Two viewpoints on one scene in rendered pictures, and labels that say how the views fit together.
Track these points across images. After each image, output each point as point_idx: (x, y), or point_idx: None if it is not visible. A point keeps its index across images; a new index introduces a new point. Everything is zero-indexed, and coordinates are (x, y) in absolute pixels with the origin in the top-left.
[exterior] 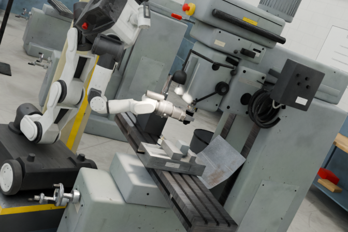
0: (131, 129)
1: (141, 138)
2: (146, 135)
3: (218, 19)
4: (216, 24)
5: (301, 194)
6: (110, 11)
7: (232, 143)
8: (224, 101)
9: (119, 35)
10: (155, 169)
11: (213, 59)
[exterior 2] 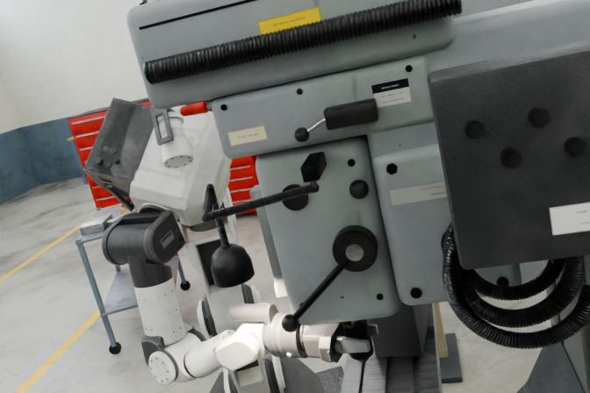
0: (346, 360)
1: (351, 387)
2: (376, 370)
3: (189, 79)
4: (194, 96)
5: None
6: (112, 166)
7: (573, 359)
8: (396, 279)
9: (154, 203)
10: None
11: (275, 183)
